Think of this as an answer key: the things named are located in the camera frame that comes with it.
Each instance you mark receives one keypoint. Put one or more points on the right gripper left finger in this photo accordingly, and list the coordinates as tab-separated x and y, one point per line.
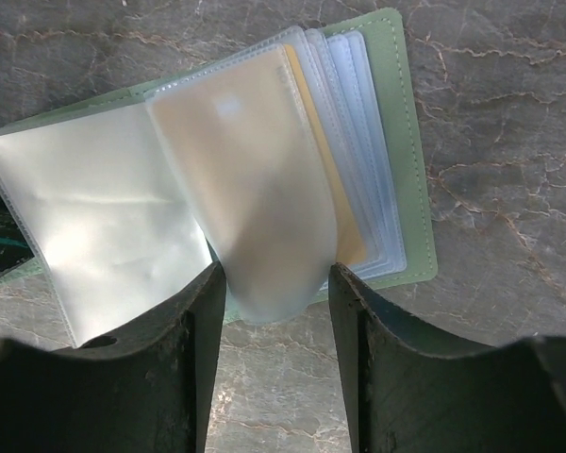
146	386

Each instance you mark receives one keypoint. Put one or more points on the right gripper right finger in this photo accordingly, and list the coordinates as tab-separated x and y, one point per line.
409	386

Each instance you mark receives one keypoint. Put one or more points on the green card holder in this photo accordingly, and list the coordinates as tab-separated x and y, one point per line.
127	197

